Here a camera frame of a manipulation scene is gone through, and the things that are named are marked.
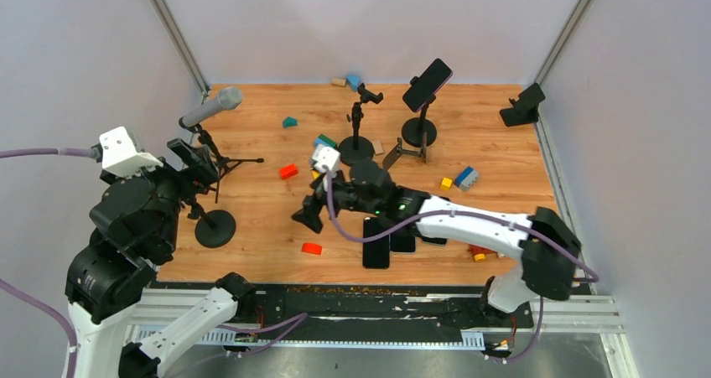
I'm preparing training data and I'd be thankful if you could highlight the grey microphone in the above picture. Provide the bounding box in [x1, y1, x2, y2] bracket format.
[179, 86, 243, 130]

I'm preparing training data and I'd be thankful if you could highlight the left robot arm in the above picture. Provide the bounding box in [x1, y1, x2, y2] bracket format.
[65, 129, 257, 377]

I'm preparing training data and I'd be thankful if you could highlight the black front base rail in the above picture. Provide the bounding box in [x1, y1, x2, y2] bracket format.
[149, 277, 534, 346]

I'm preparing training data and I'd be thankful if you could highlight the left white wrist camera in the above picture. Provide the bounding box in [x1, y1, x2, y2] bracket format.
[99, 127, 163, 178]

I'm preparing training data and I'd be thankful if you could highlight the teal triangular block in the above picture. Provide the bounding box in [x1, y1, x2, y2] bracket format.
[282, 117, 298, 128]

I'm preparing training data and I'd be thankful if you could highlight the small yellow cube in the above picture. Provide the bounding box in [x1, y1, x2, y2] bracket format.
[440, 178, 453, 190]

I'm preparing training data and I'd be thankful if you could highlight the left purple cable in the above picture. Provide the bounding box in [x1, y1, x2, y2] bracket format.
[0, 146, 104, 378]

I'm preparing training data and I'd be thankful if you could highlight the blue grey lego brick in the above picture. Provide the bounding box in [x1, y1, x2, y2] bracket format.
[454, 166, 479, 191]

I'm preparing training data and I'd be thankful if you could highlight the red lego toy car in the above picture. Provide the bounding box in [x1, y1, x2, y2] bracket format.
[468, 245, 504, 262]

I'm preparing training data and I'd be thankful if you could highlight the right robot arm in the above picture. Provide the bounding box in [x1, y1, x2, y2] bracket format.
[292, 160, 582, 326]

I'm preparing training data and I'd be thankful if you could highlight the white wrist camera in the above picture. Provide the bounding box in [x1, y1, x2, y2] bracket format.
[99, 127, 163, 178]
[309, 144, 340, 177]

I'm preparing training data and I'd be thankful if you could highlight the beige wooden block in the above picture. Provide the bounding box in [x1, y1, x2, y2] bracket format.
[371, 140, 384, 155]

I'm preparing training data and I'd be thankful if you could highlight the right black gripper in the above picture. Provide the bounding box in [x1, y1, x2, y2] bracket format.
[292, 166, 382, 234]

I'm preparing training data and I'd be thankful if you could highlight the purple cable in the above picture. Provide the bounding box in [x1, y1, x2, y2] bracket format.
[324, 173, 601, 364]
[0, 146, 104, 378]

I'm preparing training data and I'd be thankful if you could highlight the orange red block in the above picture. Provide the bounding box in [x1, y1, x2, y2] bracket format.
[301, 242, 323, 256]

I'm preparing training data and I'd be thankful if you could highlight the red wooden block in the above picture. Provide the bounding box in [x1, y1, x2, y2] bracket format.
[279, 163, 298, 180]

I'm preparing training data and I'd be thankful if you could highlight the black microphone tripod stand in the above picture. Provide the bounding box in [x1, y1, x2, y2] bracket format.
[188, 124, 265, 204]

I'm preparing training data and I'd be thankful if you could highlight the blue triangular block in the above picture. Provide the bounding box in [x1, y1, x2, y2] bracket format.
[345, 75, 361, 92]

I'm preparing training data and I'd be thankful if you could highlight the purple-edged phone on pole stand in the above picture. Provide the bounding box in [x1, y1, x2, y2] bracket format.
[402, 58, 453, 112]

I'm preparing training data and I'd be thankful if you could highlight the black round pole stand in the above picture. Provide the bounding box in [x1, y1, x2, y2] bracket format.
[402, 94, 437, 148]

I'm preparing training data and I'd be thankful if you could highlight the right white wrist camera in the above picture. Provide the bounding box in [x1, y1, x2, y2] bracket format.
[309, 144, 340, 177]

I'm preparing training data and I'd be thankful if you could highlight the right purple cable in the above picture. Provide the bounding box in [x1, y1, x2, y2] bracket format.
[324, 173, 601, 364]

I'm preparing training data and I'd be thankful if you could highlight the black desk phone stand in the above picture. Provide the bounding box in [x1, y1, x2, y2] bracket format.
[499, 83, 546, 127]

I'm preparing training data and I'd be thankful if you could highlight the blue green lego brick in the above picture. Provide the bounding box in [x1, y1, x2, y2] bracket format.
[314, 134, 338, 149]

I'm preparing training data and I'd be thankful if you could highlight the black stand of phone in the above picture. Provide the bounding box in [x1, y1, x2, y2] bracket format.
[338, 83, 383, 166]

